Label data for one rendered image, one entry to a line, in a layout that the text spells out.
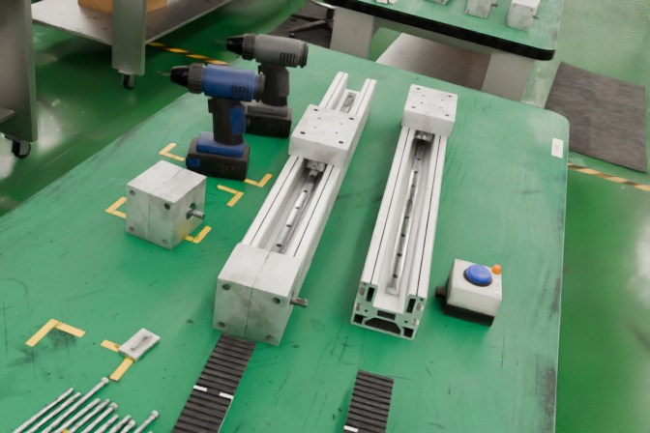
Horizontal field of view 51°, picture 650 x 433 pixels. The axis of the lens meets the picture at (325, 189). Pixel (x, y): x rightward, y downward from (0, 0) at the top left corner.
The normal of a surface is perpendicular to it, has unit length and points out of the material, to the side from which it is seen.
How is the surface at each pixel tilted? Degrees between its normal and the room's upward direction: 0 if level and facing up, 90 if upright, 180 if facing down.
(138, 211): 90
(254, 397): 0
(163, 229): 90
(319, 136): 0
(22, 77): 90
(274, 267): 0
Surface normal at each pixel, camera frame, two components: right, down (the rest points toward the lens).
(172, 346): 0.17, -0.84
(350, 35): -0.33, 0.44
